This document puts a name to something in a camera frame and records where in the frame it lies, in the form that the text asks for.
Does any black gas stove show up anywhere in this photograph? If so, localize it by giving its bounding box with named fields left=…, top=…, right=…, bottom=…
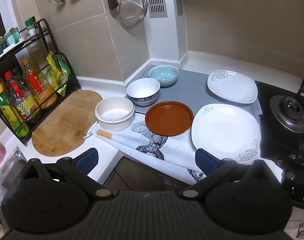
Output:
left=254, top=80, right=304, bottom=180

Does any small white flower plate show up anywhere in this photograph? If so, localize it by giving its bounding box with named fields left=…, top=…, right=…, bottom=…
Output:
left=207, top=70, right=258, bottom=104

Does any white bowl blue pattern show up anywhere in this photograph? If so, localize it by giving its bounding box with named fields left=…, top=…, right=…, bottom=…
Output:
left=126, top=78, right=161, bottom=106

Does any black appliance front panel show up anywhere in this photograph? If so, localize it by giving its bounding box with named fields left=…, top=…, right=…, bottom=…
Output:
left=281, top=169, right=304, bottom=207

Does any round metal stove burner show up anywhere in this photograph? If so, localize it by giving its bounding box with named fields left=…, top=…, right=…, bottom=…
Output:
left=269, top=94, right=304, bottom=133

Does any green cap spice jar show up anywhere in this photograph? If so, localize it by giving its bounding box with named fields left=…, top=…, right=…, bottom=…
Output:
left=25, top=17, right=40, bottom=39

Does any grey mat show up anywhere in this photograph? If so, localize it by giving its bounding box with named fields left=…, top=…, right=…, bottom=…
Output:
left=124, top=65, right=263, bottom=117

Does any teal swirl bowl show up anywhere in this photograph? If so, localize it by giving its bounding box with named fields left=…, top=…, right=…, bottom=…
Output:
left=148, top=64, right=179, bottom=87

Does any red cap sauce bottle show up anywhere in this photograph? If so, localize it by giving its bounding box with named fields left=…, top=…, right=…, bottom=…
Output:
left=4, top=70, right=40, bottom=120

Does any small wooden handle tool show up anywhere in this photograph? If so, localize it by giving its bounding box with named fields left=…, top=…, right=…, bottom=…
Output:
left=96, top=129, right=115, bottom=141

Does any green bottle yellow cap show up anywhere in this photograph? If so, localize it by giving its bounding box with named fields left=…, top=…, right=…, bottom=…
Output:
left=0, top=82, right=30, bottom=138

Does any steel sink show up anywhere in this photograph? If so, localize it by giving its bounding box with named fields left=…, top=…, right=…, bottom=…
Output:
left=0, top=145, right=28, bottom=188

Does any white printed cloth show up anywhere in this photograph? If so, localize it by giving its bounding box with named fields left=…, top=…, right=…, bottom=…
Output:
left=91, top=112, right=261, bottom=183

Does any large cooking oil bottle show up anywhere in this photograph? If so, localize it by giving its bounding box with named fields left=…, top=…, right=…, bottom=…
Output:
left=22, top=58, right=58, bottom=109

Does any large white flower plate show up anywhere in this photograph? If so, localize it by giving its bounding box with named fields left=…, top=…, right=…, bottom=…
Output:
left=191, top=103, right=261, bottom=164

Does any black pan support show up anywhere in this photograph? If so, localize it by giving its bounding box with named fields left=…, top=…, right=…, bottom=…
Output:
left=296, top=79, right=304, bottom=98

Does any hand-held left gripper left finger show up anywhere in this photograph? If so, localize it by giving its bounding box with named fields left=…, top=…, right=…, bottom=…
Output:
left=23, top=147, right=115, bottom=199

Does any metal mesh strainer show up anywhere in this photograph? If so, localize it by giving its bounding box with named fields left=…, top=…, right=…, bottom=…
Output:
left=118, top=0, right=149, bottom=28

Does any wooden cutting board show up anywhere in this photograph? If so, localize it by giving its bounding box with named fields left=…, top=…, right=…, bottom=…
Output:
left=32, top=89, right=104, bottom=157

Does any yellow green snack packet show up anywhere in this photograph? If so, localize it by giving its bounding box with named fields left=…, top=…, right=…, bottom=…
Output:
left=46, top=51, right=68, bottom=98

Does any brown round plate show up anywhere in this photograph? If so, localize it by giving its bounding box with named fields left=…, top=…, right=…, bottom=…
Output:
left=145, top=101, right=194, bottom=137

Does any black wire spice rack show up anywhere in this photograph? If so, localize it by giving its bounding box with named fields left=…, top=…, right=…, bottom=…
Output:
left=0, top=18, right=81, bottom=146

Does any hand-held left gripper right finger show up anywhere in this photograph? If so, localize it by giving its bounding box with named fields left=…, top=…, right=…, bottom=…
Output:
left=178, top=148, right=270, bottom=199

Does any cream plain bowl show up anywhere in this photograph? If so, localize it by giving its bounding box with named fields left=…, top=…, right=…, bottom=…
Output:
left=95, top=97, right=135, bottom=132

